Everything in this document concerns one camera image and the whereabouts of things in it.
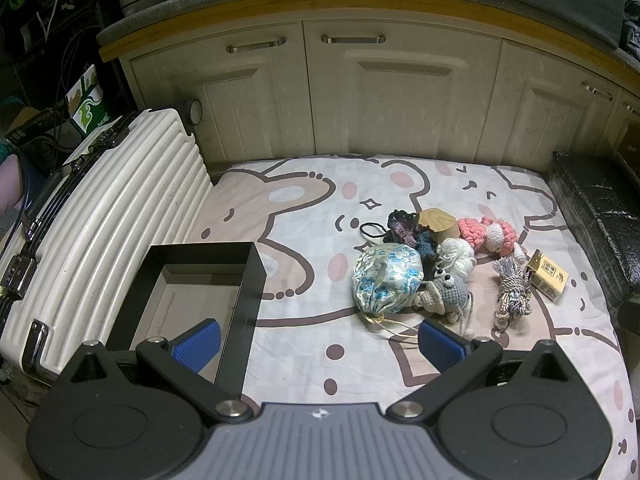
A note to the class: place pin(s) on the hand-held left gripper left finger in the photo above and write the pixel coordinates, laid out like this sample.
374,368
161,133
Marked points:
197,342

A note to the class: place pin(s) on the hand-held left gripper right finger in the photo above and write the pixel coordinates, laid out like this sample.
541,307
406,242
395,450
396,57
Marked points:
442,347

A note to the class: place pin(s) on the black rectangular box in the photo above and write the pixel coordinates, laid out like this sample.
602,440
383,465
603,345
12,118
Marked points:
246,310

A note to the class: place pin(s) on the grey crochet mouse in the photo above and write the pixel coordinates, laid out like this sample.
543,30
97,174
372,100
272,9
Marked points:
445,287

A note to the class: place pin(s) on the blue floral brocade pouch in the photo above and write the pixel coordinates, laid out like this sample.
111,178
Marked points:
385,275

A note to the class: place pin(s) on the white yarn pompom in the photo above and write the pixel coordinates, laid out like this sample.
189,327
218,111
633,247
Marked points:
457,255

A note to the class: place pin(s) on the dark blue crochet piece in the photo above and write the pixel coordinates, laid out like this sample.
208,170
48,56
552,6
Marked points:
425,249

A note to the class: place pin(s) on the pink crochet doll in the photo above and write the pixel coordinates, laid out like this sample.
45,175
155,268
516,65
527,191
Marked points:
475,230

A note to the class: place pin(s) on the dark purple crochet charm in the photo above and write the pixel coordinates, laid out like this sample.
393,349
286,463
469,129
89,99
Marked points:
405,227

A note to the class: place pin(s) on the wooden block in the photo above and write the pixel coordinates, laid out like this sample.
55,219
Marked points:
437,220

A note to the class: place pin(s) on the small yellow carton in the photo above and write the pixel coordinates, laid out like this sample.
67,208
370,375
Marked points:
550,277

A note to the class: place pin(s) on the white ribbed suitcase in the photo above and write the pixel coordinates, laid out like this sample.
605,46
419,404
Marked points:
125,200

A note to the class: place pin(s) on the printed cartoon blanket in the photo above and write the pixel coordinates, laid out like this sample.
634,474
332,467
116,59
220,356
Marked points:
310,200

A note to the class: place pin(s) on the black glossy cushion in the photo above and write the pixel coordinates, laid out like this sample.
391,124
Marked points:
590,210

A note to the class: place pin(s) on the cream cabinet door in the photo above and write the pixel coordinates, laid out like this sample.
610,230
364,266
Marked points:
400,110
250,110
540,120

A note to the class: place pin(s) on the cream cabinet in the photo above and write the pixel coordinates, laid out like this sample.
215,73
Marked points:
400,110

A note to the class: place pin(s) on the purple quilt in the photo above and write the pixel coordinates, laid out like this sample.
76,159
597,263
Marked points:
10,180

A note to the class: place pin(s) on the green and white box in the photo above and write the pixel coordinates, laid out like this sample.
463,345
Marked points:
90,105

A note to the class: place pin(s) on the black flat box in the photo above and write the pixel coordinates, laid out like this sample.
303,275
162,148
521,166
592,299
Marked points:
40,127

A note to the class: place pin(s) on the dark patterned cloth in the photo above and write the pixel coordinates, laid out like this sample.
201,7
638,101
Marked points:
631,20

